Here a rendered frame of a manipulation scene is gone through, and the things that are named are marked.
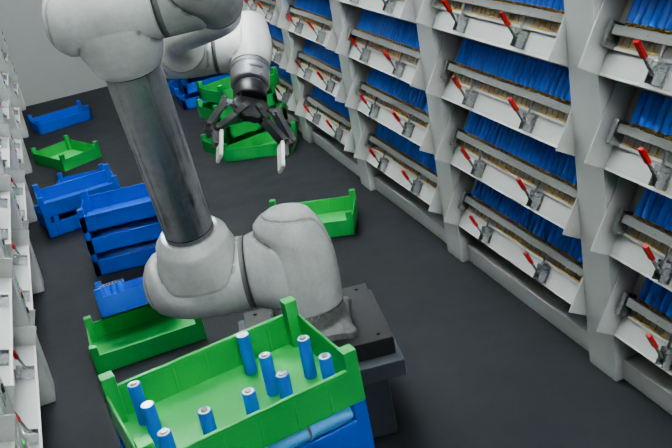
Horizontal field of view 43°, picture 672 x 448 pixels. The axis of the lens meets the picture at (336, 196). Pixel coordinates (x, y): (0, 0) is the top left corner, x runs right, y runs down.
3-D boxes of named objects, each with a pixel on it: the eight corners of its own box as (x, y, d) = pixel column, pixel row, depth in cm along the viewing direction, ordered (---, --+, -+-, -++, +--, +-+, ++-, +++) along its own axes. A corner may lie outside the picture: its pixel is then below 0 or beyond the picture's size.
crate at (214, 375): (300, 339, 132) (290, 294, 129) (366, 399, 115) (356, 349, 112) (112, 422, 120) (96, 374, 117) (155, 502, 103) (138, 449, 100)
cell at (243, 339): (250, 334, 122) (259, 372, 125) (245, 329, 124) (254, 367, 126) (238, 339, 122) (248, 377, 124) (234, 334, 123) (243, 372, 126)
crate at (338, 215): (358, 209, 297) (354, 188, 294) (355, 234, 278) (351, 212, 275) (274, 220, 301) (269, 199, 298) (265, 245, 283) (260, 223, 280)
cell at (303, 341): (313, 370, 123) (305, 331, 120) (319, 375, 121) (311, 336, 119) (302, 375, 122) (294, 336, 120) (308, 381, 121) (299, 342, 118)
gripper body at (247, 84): (236, 72, 188) (236, 105, 183) (273, 80, 191) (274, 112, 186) (227, 93, 194) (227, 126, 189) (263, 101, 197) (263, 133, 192)
